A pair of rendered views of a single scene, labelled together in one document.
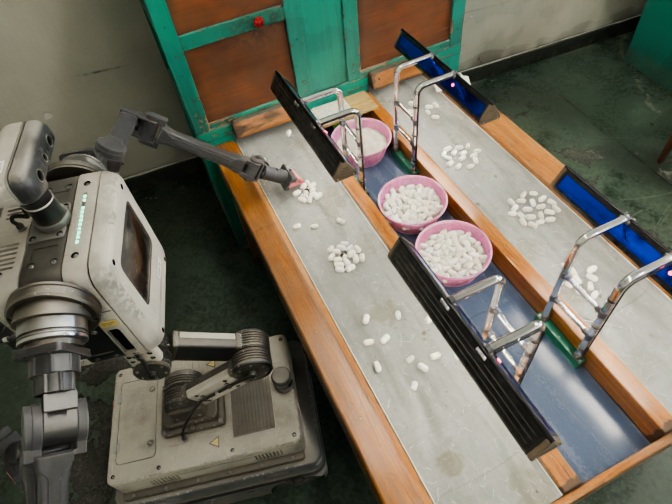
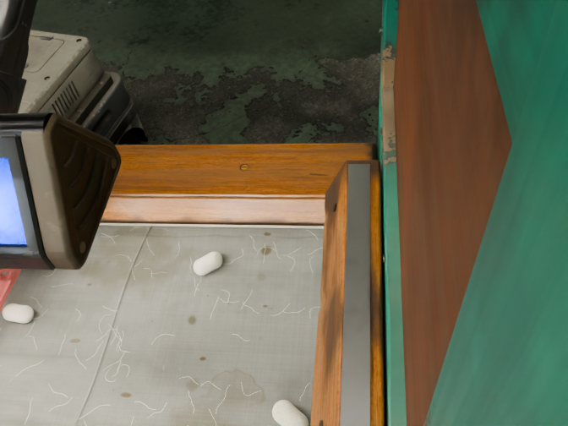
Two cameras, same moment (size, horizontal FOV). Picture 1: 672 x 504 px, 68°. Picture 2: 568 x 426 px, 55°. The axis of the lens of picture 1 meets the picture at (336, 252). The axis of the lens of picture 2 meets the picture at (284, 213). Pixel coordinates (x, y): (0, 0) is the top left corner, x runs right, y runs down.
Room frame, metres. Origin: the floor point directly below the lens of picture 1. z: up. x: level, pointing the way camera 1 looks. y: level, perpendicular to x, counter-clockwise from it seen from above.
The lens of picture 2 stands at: (1.98, 0.01, 1.27)
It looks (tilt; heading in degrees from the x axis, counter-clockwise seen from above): 52 degrees down; 122
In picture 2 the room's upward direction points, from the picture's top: 10 degrees counter-clockwise
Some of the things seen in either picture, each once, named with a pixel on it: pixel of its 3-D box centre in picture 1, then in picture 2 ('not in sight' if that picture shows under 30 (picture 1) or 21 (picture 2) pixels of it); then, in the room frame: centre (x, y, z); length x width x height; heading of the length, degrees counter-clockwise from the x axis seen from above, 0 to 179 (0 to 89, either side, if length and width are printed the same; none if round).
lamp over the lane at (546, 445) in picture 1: (463, 330); not in sight; (0.57, -0.28, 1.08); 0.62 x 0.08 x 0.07; 18
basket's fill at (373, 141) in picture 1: (361, 146); not in sight; (1.74, -0.18, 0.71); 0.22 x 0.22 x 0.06
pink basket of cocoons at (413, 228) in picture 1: (412, 207); not in sight; (1.33, -0.32, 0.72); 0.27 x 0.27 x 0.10
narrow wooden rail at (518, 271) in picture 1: (471, 221); not in sight; (1.22, -0.53, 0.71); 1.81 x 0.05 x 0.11; 18
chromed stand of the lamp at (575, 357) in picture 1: (599, 293); not in sight; (0.72, -0.73, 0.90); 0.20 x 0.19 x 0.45; 18
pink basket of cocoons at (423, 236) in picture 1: (452, 256); not in sight; (1.06, -0.41, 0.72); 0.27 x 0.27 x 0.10
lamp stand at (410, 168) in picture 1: (422, 117); not in sight; (1.64, -0.43, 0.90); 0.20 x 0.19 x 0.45; 18
